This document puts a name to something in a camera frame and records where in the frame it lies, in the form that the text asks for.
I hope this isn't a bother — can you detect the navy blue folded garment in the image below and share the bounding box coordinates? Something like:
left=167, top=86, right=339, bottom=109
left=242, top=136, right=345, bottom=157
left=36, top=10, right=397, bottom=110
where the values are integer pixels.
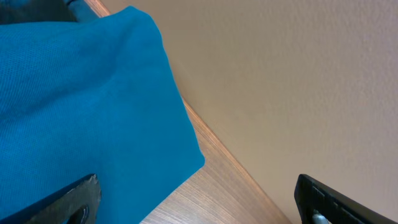
left=63, top=0, right=99, bottom=22

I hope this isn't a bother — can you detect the blue polo shirt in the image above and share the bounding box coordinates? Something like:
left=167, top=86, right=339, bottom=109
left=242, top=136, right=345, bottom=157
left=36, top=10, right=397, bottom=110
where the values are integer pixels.
left=1, top=7, right=205, bottom=223

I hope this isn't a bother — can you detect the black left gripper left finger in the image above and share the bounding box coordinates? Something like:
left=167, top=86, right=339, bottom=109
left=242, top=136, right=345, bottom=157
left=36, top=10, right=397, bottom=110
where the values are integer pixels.
left=1, top=174, right=101, bottom=224

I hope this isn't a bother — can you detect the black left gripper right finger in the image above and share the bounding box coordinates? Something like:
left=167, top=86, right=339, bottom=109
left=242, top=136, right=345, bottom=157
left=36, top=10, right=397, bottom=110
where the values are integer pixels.
left=294, top=174, right=397, bottom=224

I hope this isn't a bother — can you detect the black folded garment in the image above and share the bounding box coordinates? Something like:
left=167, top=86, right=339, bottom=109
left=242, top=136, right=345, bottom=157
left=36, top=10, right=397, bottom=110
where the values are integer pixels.
left=1, top=0, right=77, bottom=25

